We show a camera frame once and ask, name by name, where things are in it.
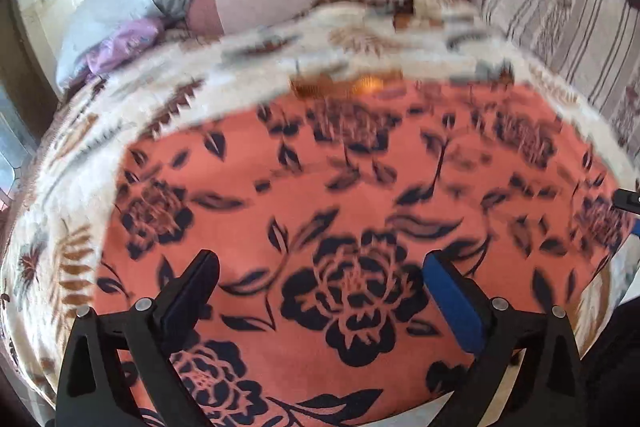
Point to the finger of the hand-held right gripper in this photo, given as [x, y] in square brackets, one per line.
[629, 200]

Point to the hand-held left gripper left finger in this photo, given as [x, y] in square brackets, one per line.
[192, 287]

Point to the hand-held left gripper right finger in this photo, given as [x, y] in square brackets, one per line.
[450, 297]

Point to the orange floral shirt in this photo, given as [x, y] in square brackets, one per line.
[350, 187]

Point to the dark cloth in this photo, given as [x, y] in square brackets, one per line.
[615, 367]

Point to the large striped floral cushion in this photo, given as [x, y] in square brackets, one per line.
[560, 12]

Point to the leaf print blanket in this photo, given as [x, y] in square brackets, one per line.
[240, 57]

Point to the purple cloth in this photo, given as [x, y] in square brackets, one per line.
[125, 39]

